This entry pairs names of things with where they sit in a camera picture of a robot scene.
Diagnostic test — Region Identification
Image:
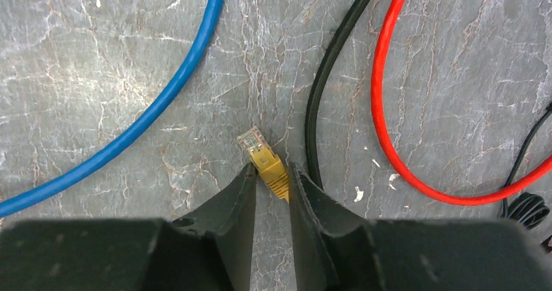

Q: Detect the red cable loop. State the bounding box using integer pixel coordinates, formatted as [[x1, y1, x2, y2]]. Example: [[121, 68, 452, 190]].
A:
[[370, 0, 552, 207]]

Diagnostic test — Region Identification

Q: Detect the black cable loop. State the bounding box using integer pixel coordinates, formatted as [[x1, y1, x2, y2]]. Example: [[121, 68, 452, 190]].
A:
[[304, 0, 387, 191]]

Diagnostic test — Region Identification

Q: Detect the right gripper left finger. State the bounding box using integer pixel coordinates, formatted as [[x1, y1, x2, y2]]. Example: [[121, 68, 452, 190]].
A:
[[172, 163, 257, 290]]

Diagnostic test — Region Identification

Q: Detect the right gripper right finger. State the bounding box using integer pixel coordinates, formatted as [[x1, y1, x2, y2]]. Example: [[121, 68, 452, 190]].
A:
[[289, 163, 371, 290]]

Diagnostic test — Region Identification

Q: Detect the red cable with black adapter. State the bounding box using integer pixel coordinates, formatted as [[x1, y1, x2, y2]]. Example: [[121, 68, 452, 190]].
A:
[[498, 101, 552, 253]]

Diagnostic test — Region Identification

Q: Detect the yellow ethernet cable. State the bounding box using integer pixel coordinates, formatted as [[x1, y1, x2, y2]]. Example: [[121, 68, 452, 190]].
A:
[[236, 126, 290, 204]]

